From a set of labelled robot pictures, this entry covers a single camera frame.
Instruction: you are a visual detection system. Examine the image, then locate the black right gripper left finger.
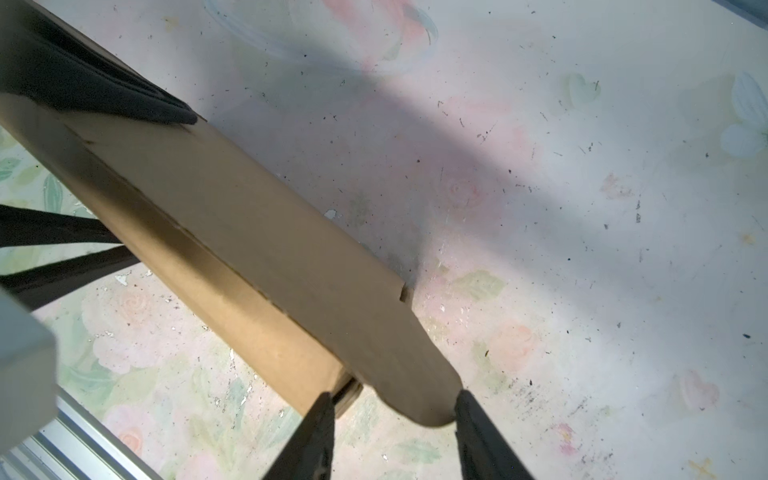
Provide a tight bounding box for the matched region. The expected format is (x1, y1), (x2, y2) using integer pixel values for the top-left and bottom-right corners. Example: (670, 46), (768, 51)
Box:
(263, 392), (335, 480)

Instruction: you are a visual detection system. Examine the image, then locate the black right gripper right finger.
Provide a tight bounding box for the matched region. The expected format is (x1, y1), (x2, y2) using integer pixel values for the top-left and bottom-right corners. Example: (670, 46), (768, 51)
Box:
(455, 390), (534, 480)

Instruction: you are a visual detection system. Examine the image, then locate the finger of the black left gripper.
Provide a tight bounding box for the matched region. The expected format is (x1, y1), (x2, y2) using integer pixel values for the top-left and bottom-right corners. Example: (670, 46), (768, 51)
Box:
(1, 1), (198, 125)
(1, 205), (140, 311)

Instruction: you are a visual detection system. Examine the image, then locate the brown cardboard box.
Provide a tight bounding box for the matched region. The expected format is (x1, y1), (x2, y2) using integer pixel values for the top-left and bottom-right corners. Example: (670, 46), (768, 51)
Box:
(1, 91), (462, 427)

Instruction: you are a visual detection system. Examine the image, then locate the aluminium front rail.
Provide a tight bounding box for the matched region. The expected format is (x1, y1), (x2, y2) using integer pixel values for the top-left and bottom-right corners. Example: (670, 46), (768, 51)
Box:
(1, 389), (160, 479)

